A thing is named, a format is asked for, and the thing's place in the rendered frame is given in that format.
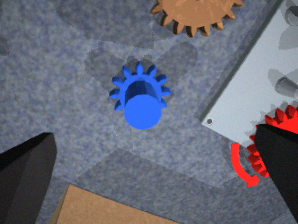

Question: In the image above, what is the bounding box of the blue gear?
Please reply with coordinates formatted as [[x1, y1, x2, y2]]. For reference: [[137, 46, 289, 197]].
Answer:
[[109, 61, 170, 129]]

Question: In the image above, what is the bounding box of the brown gear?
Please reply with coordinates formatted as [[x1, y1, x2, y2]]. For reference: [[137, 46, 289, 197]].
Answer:
[[149, 0, 243, 39]]

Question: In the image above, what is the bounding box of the red gear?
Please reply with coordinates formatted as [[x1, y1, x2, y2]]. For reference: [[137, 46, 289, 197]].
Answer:
[[246, 105, 298, 179]]

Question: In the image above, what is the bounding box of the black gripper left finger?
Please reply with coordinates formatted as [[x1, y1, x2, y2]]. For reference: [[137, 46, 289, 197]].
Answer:
[[0, 133, 57, 224]]

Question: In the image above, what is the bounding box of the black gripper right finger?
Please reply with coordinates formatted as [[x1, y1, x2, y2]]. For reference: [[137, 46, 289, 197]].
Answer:
[[254, 124, 298, 224]]

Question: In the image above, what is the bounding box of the grey flat board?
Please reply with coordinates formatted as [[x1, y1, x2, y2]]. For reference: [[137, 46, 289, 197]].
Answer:
[[198, 0, 298, 147]]

